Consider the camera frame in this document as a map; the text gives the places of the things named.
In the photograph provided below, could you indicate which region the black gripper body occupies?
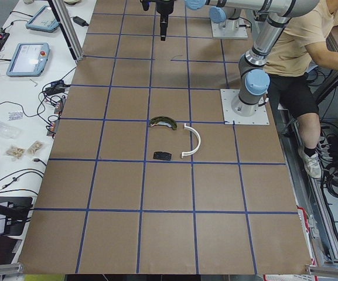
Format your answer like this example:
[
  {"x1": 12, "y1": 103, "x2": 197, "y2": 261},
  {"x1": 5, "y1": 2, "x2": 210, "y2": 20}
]
[{"x1": 156, "y1": 0, "x2": 175, "y2": 16}]

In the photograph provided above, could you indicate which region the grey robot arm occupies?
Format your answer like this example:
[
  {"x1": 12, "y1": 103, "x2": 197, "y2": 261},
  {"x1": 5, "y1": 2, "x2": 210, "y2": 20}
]
[
  {"x1": 185, "y1": 0, "x2": 318, "y2": 117},
  {"x1": 209, "y1": 6, "x2": 241, "y2": 29}
]

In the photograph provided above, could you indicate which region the black power adapter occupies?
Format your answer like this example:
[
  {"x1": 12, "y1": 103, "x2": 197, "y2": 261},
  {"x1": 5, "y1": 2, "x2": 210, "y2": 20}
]
[{"x1": 72, "y1": 16, "x2": 89, "y2": 26}]

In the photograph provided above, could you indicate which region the olive green brake shoe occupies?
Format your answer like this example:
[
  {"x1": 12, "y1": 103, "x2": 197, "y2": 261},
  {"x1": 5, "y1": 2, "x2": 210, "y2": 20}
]
[{"x1": 149, "y1": 116, "x2": 177, "y2": 131}]

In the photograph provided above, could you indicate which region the far blue teach pendant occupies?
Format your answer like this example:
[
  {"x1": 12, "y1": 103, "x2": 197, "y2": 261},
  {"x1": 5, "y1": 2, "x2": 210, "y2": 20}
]
[{"x1": 26, "y1": 6, "x2": 59, "y2": 33}]

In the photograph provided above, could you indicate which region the blue teach pendant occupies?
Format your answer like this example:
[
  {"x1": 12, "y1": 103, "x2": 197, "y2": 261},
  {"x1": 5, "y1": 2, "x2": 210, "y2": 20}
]
[
  {"x1": 6, "y1": 43, "x2": 50, "y2": 77},
  {"x1": 26, "y1": 6, "x2": 59, "y2": 33}
]

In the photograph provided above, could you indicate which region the black brake pad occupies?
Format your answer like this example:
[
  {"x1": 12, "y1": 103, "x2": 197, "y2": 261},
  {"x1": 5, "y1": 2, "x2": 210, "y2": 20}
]
[{"x1": 153, "y1": 151, "x2": 172, "y2": 161}]

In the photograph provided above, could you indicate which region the person in beige shirt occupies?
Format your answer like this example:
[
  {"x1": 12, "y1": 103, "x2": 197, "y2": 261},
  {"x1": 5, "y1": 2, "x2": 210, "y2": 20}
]
[{"x1": 264, "y1": 1, "x2": 338, "y2": 179}]

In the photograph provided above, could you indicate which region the near blue teach pendant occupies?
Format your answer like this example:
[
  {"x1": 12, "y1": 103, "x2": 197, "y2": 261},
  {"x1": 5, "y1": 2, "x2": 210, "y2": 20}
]
[{"x1": 6, "y1": 43, "x2": 50, "y2": 77}]

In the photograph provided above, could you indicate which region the clear plastic water bottle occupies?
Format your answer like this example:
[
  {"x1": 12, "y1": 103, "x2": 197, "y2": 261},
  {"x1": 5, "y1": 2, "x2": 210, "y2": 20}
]
[{"x1": 0, "y1": 121, "x2": 21, "y2": 139}]

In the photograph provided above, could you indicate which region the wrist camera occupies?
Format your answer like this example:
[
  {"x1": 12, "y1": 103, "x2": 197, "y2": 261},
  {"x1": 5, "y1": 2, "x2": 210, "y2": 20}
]
[{"x1": 140, "y1": 0, "x2": 150, "y2": 11}]

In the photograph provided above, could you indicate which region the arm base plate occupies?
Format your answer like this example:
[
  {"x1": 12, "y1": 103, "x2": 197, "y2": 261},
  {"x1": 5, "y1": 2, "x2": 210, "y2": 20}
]
[
  {"x1": 211, "y1": 18, "x2": 248, "y2": 40},
  {"x1": 220, "y1": 89, "x2": 269, "y2": 126}
]

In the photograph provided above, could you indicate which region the aluminium frame post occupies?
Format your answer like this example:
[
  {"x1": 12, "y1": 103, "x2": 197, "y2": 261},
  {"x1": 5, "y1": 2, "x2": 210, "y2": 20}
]
[{"x1": 48, "y1": 0, "x2": 84, "y2": 61}]

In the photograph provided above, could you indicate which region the white curved plastic bracket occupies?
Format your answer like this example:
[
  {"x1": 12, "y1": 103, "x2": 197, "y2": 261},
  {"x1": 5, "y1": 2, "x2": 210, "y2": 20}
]
[{"x1": 180, "y1": 122, "x2": 202, "y2": 159}]

